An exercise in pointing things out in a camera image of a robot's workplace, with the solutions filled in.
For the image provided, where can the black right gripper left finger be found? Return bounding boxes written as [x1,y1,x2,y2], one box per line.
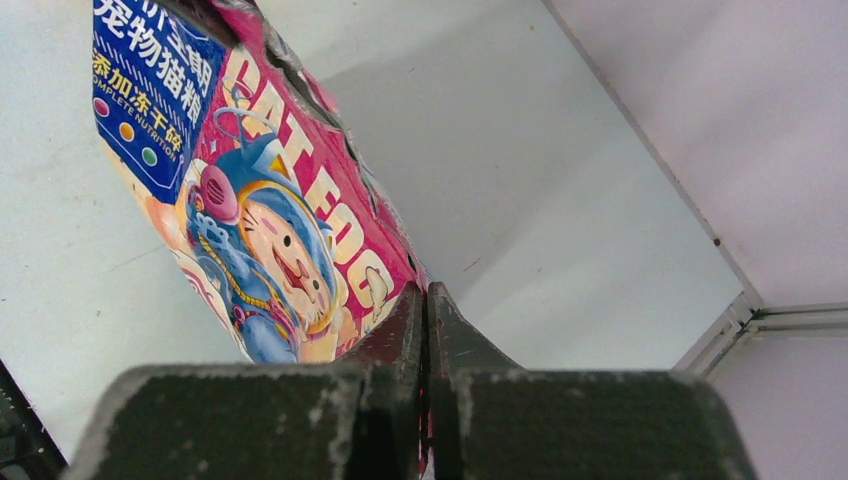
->
[64,284,424,479]

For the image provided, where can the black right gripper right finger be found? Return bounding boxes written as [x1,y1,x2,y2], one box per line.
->
[427,282,757,479]

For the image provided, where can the colourful cat food bag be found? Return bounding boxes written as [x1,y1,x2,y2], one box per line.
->
[92,1,428,363]

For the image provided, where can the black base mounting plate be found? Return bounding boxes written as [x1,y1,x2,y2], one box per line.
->
[1,363,68,480]

